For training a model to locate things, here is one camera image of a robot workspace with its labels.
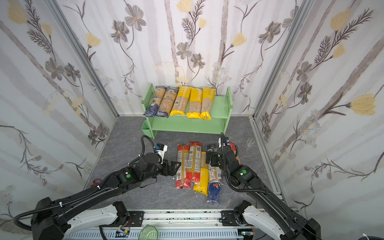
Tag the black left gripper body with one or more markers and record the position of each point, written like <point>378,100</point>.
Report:
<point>167,168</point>

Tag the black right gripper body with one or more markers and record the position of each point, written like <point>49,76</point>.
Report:
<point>216,153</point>

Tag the yellow spaghetti bag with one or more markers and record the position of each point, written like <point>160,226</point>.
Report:
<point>195,105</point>
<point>207,103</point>
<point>180,104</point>

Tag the blue brown spaghetti bag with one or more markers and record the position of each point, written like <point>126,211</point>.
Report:
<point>167,102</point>

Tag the blue clear spaghetti bag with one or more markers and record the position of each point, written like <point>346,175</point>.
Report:
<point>151,102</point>

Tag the red spaghetti bag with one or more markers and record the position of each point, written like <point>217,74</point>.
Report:
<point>235,150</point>
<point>193,164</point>

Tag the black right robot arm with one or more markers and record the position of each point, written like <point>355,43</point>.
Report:
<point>278,220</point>

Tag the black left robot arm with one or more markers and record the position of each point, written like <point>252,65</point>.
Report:
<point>50,220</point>

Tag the green wooden two-tier shelf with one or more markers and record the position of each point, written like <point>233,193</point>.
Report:
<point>220,117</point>

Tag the clear blue-end spaghetti bag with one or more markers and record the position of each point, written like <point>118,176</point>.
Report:
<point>215,184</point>

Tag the red spaghetti bag under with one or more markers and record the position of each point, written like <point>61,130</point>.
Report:
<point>181,176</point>

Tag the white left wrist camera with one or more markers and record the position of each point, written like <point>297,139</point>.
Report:
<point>161,149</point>

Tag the red handled scissors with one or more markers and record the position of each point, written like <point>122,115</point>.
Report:
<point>96,182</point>

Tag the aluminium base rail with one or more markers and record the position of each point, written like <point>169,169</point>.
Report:
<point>206,224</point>

